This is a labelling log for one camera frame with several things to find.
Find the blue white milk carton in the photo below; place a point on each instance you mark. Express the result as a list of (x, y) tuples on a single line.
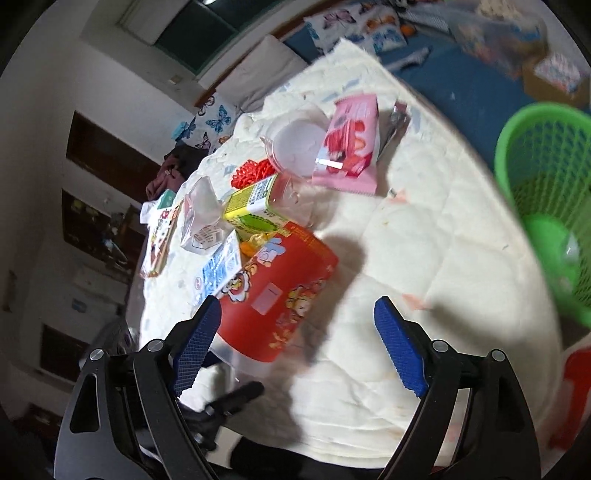
[(217, 270)]

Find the large white butterfly pillow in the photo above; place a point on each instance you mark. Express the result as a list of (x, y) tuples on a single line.
[(337, 25)]

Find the grey sock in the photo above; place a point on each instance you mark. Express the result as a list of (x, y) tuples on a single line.
[(411, 57)]

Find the white quilted bed cover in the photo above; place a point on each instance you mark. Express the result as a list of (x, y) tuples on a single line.
[(415, 230)]

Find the dark window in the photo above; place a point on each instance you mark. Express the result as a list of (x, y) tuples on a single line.
[(194, 32)]

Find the blue floor mat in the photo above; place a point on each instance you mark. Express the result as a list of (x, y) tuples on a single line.
[(461, 92)]

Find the small white butterfly pillow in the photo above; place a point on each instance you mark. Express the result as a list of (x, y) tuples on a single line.
[(385, 39)]

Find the cardboard box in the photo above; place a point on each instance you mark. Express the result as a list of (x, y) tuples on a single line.
[(549, 92)]

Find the red mesh scrubber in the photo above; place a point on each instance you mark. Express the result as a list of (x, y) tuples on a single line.
[(249, 173)]

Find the dark clothes pile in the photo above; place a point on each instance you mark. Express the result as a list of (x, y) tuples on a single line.
[(178, 168)]

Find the clear plastic storage bin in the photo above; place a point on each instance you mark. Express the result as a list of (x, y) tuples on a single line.
[(498, 41)]

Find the small orange ball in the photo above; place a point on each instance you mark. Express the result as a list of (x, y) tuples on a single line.
[(407, 30)]

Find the silver foil wrapper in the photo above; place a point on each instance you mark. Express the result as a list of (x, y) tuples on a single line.
[(397, 120)]

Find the clear plastic cup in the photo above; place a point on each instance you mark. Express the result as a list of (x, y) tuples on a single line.
[(295, 143)]

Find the blue butterfly pillow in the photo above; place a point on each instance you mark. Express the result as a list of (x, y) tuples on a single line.
[(217, 120)]

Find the pink snack packet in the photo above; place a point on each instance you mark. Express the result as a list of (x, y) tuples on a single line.
[(351, 134)]

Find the beige pillow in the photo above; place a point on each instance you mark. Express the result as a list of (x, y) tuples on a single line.
[(263, 74)]

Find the red plastic stool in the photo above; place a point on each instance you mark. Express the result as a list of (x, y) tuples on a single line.
[(572, 392)]

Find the dark wall shelf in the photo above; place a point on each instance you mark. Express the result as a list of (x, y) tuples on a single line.
[(92, 221)]

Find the white red snack packet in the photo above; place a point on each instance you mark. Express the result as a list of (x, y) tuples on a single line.
[(157, 240)]

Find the green plastic basket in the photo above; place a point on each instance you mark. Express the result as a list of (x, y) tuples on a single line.
[(512, 152)]

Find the large red snack bag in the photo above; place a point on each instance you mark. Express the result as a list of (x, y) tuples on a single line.
[(286, 286)]

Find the clear plastic wrapper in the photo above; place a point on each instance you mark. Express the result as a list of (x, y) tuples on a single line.
[(203, 203)]

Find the yellow green drink carton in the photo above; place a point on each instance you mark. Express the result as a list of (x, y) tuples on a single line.
[(251, 198)]

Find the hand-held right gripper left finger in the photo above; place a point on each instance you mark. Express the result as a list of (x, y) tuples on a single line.
[(198, 341)]

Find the small teal packet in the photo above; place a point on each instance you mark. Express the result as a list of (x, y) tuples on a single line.
[(164, 201)]

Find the printed paper pack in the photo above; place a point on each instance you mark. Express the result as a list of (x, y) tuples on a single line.
[(558, 69)]

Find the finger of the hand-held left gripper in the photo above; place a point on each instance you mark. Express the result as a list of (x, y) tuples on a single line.
[(240, 394)]

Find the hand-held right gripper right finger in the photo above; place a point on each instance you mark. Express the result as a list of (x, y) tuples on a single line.
[(399, 346)]

